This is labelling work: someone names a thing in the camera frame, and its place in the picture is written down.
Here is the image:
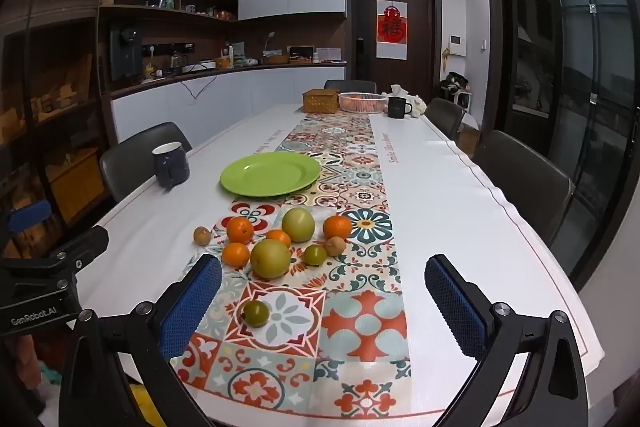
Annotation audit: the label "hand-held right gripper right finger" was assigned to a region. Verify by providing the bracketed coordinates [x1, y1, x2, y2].
[425, 253, 591, 427]

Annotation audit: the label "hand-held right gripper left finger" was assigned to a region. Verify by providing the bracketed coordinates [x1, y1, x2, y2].
[59, 253, 223, 427]

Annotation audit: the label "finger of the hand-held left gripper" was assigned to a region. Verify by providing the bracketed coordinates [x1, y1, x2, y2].
[0, 200, 53, 254]
[0, 225, 110, 281]

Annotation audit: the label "small green fruit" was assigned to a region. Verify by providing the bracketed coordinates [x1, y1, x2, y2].
[242, 300, 271, 328]
[303, 244, 328, 267]

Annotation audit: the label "yellow-green pear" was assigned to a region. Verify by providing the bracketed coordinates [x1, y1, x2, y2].
[250, 238, 292, 279]
[281, 207, 316, 243]

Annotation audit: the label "green plate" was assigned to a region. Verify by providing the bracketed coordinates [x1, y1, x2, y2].
[220, 151, 322, 198]

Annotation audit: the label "patterned white tablecloth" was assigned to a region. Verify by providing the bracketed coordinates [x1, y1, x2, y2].
[75, 103, 603, 423]

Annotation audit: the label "grey dining chair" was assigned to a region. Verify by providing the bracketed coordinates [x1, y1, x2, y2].
[425, 97, 466, 140]
[99, 122, 193, 202]
[324, 79, 377, 94]
[472, 130, 575, 248]

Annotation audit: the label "wooden display cabinet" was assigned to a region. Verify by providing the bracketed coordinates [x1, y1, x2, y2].
[0, 0, 108, 258]

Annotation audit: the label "dark blue mug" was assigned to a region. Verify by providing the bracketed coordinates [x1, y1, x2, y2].
[152, 142, 191, 189]

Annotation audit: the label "black water dispenser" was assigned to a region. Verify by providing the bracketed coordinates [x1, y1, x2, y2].
[109, 24, 143, 80]

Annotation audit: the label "black mug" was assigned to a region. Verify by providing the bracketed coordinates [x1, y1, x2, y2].
[386, 96, 414, 120]

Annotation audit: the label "white crumpled cloth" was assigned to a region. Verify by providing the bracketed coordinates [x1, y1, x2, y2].
[390, 84, 427, 115]

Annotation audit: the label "white lower cabinets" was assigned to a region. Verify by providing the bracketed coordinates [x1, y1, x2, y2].
[111, 67, 346, 148]

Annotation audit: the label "black bag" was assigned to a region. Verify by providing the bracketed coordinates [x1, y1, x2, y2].
[440, 72, 470, 95]

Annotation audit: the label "wicker basket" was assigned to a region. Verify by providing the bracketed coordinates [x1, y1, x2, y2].
[302, 89, 341, 114]

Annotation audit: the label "dark brown door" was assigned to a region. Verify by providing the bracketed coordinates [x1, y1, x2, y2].
[347, 0, 441, 100]

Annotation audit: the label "red and white door poster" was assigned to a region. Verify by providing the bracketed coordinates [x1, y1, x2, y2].
[376, 0, 408, 59]

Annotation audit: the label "sliding glass door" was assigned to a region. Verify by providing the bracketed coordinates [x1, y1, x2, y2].
[542, 0, 640, 258]

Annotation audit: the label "dangling power cable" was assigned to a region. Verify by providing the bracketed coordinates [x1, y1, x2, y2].
[180, 74, 218, 99]

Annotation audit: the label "black wall power strip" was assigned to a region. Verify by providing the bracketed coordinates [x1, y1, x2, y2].
[141, 43, 194, 55]

